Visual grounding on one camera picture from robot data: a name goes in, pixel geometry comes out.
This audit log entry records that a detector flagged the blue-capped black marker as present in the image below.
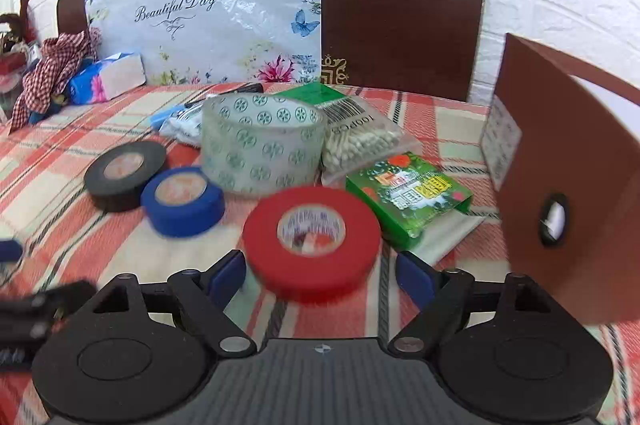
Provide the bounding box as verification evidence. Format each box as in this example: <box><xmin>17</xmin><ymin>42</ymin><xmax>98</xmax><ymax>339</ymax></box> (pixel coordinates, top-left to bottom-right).
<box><xmin>150</xmin><ymin>82</ymin><xmax>265</xmax><ymax>128</ymax></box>

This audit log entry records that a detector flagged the red tape roll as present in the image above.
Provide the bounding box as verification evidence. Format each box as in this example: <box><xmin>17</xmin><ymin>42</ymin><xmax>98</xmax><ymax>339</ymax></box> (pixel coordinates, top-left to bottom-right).
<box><xmin>242</xmin><ymin>186</ymin><xmax>383</xmax><ymax>303</ymax></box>

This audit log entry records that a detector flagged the green printed box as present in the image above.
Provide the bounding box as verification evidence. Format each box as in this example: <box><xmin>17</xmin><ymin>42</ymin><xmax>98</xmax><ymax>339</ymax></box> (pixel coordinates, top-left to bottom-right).
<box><xmin>345</xmin><ymin>152</ymin><xmax>474</xmax><ymax>251</ymax></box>

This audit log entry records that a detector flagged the brown cardboard box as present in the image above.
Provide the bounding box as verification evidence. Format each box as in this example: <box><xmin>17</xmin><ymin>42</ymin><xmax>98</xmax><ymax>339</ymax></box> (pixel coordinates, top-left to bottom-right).
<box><xmin>479</xmin><ymin>32</ymin><xmax>640</xmax><ymax>326</ymax></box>

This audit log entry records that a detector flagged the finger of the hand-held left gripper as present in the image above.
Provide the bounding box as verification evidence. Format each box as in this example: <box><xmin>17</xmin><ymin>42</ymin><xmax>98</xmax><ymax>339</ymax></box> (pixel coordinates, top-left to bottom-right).
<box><xmin>0</xmin><ymin>281</ymin><xmax>97</xmax><ymax>346</ymax></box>
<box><xmin>0</xmin><ymin>240</ymin><xmax>24</xmax><ymax>263</ymax></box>

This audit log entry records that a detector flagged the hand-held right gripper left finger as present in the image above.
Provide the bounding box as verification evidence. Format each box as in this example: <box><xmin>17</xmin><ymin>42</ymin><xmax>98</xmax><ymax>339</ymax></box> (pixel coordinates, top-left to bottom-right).
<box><xmin>92</xmin><ymin>250</ymin><xmax>257</xmax><ymax>356</ymax></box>

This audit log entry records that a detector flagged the clear green-patterned tape roll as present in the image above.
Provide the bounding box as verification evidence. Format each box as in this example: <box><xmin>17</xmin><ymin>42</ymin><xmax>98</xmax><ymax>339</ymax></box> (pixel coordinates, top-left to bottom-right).
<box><xmin>201</xmin><ymin>94</ymin><xmax>326</xmax><ymax>197</ymax></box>

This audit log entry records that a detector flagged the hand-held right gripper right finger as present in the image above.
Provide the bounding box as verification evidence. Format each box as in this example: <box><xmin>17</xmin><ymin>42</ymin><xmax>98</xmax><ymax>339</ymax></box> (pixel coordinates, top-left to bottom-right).
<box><xmin>387</xmin><ymin>250</ymin><xmax>551</xmax><ymax>355</ymax></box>

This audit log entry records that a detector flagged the plain green box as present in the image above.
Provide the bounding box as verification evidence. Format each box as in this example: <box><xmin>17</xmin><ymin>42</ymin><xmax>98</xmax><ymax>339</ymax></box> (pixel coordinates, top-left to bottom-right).
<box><xmin>275</xmin><ymin>84</ymin><xmax>351</xmax><ymax>108</ymax></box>

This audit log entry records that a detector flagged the floral plastic bedding bag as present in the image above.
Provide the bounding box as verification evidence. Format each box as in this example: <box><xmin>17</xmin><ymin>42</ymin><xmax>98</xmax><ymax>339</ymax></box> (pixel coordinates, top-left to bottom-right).
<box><xmin>85</xmin><ymin>0</ymin><xmax>323</xmax><ymax>87</ymax></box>

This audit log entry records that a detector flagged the brown feather decoration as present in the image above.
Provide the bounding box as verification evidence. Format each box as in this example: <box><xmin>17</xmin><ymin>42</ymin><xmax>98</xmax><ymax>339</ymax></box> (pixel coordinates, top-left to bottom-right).
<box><xmin>0</xmin><ymin>0</ymin><xmax>38</xmax><ymax>51</ymax></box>

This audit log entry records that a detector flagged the black tape roll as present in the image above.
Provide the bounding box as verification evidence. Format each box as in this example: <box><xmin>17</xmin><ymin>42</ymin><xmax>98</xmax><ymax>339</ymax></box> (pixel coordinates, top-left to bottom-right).
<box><xmin>84</xmin><ymin>141</ymin><xmax>168</xmax><ymax>213</ymax></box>

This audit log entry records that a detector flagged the cotton swab bag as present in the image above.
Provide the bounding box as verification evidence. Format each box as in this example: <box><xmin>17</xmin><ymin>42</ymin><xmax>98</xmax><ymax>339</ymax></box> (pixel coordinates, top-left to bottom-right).
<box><xmin>317</xmin><ymin>98</ymin><xmax>423</xmax><ymax>186</ymax></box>

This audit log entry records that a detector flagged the red checked cloth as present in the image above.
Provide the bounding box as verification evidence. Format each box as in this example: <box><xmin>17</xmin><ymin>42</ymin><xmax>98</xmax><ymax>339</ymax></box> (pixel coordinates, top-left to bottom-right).
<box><xmin>9</xmin><ymin>30</ymin><xmax>103</xmax><ymax>135</ymax></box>

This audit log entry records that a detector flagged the white tissue box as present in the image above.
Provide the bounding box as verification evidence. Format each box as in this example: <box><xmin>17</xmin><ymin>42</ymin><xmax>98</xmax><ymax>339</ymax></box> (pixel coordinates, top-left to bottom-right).
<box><xmin>67</xmin><ymin>52</ymin><xmax>147</xmax><ymax>105</ymax></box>

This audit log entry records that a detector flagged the white snack packet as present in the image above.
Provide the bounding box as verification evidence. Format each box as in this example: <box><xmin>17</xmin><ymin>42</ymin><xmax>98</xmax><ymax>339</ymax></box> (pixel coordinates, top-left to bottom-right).
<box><xmin>159</xmin><ymin>106</ymin><xmax>207</xmax><ymax>147</ymax></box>

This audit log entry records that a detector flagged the blue tape roll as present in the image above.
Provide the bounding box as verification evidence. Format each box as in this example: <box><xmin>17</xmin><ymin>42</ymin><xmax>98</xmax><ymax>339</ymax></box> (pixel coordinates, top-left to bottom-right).
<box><xmin>141</xmin><ymin>166</ymin><xmax>226</xmax><ymax>238</ymax></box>

